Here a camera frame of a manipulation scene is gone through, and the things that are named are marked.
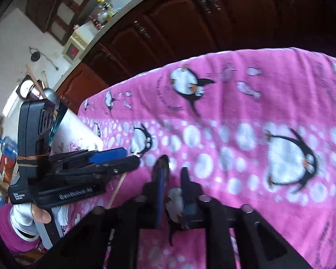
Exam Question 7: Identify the red-label sauce bottle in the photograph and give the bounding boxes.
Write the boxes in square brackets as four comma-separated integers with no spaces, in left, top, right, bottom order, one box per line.
[89,15,105,30]

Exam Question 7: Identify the large steel ladle spoon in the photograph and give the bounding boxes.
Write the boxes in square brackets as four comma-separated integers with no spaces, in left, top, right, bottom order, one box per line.
[43,88,60,110]

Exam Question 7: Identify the pink penguin towel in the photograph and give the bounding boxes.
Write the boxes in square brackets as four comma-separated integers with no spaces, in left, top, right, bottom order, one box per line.
[68,49,336,268]

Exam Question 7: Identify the long wooden chopstick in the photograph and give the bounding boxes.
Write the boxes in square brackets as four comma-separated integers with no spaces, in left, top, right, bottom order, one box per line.
[25,64,47,99]

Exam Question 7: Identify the speckled stone countertop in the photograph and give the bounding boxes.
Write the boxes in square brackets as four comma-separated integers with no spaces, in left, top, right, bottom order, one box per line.
[53,0,145,91]

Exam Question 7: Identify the upper wall cabinets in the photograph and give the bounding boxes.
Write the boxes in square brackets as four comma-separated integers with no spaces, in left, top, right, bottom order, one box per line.
[25,0,97,45]

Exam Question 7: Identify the white utensil holder teal rim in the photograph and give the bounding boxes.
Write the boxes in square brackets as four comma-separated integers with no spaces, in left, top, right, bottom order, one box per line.
[48,103,103,155]

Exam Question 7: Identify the yellow-cap dark bottle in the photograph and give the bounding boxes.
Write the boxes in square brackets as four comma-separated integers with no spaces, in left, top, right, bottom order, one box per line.
[97,0,113,10]

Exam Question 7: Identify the yellow oil bottle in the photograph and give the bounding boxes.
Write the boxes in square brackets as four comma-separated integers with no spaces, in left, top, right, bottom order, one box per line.
[101,9,116,21]

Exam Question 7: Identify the cream microwave oven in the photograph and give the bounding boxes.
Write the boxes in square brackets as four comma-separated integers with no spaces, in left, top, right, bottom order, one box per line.
[62,30,95,63]

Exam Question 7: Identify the person's left hand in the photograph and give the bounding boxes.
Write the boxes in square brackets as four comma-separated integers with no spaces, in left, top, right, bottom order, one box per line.
[31,203,51,224]

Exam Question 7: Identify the red-brown kitchen cabinets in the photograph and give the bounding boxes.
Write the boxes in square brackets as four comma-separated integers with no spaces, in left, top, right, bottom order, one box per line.
[56,0,336,112]

